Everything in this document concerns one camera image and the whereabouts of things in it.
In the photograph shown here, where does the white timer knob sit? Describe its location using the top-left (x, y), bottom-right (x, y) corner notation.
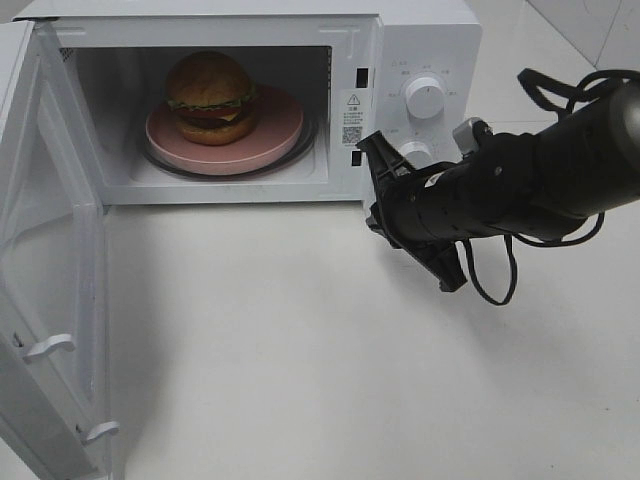
top-left (399, 141), bottom-right (435, 169)

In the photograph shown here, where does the glass microwave turntable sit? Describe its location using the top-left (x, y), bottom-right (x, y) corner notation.
top-left (139, 120), bottom-right (319, 181)

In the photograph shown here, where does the white warning label sticker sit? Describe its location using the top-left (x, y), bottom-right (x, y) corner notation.
top-left (338, 89), bottom-right (370, 147)

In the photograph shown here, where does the black camera cable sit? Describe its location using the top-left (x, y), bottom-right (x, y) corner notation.
top-left (452, 69), bottom-right (640, 306)

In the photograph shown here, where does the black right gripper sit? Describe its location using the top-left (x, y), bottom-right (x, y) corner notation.
top-left (355, 130), bottom-right (506, 292)

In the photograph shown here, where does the pink round plate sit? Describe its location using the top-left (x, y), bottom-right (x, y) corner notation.
top-left (145, 85), bottom-right (305, 176)

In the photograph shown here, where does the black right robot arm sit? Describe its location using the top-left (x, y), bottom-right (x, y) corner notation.
top-left (357, 81), bottom-right (639, 292)

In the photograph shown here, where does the white microwave oven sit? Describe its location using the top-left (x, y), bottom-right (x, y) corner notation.
top-left (10, 1), bottom-right (481, 206)

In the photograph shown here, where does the white upper power knob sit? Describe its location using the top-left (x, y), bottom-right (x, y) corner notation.
top-left (404, 73), bottom-right (445, 120)

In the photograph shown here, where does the toy burger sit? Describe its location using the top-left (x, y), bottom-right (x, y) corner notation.
top-left (165, 51), bottom-right (259, 146)

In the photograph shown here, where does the white microwave door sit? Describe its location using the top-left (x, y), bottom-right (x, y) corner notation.
top-left (1, 21), bottom-right (119, 479)

